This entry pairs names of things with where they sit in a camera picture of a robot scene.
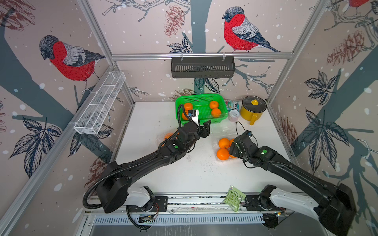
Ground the green plastic basket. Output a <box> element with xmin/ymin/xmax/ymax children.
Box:
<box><xmin>175</xmin><ymin>93</ymin><xmax>228</xmax><ymax>125</ymax></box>

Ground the green snack packet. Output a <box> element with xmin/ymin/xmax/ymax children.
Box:
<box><xmin>225</xmin><ymin>100</ymin><xmax>240</xmax><ymax>111</ymax></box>

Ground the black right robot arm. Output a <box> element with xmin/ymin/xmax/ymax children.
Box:
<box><xmin>229</xmin><ymin>130</ymin><xmax>356</xmax><ymax>236</ymax></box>

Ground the green sachet on rail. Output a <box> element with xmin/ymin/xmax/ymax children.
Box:
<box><xmin>223</xmin><ymin>185</ymin><xmax>246</xmax><ymax>212</ymax></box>

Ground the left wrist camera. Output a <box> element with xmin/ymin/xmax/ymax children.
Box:
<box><xmin>188</xmin><ymin>110</ymin><xmax>199</xmax><ymax>125</ymax></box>

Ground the black wire shelf basket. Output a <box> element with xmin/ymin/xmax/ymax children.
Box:
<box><xmin>171</xmin><ymin>57</ymin><xmax>236</xmax><ymax>79</ymax></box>

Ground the clear plastic clamshell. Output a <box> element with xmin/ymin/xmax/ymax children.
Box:
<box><xmin>159</xmin><ymin>128</ymin><xmax>191</xmax><ymax>150</ymax></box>
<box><xmin>210</xmin><ymin>122</ymin><xmax>246</xmax><ymax>161</ymax></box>

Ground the yellow pot with lid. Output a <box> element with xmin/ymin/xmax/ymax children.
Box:
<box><xmin>240</xmin><ymin>95</ymin><xmax>267</xmax><ymax>125</ymax></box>

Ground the white wire wall basket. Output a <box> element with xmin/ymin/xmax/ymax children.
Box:
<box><xmin>74</xmin><ymin>71</ymin><xmax>126</xmax><ymax>134</ymax></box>

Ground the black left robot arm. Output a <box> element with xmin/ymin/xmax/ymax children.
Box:
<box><xmin>82</xmin><ymin>117</ymin><xmax>211</xmax><ymax>213</ymax></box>

